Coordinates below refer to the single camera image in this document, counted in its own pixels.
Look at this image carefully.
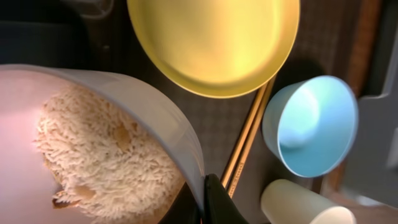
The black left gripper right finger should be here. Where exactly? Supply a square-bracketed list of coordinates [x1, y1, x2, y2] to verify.
[203, 174, 248, 224]

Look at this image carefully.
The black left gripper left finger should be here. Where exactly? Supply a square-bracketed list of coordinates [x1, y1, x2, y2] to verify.
[159, 184, 201, 224]

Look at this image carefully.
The white cup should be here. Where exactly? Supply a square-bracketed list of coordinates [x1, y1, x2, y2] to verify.
[261, 179, 356, 224]

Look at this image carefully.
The clump of cooked rice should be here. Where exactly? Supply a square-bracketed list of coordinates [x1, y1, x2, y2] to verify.
[35, 85, 184, 223]

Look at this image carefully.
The pink white bowl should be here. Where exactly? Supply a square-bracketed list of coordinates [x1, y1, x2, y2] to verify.
[1, 64, 205, 223]

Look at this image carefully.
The grey dishwasher rack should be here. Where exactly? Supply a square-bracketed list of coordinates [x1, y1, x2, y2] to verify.
[341, 19, 397, 207]

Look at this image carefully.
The wooden chopstick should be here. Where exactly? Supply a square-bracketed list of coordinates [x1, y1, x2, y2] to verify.
[226, 75, 277, 198]
[221, 84, 267, 188]

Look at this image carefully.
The light blue bowl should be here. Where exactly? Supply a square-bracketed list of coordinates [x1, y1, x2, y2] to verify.
[262, 75, 358, 178]

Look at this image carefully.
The yellow plate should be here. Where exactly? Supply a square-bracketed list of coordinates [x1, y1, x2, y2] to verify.
[127, 0, 301, 98]

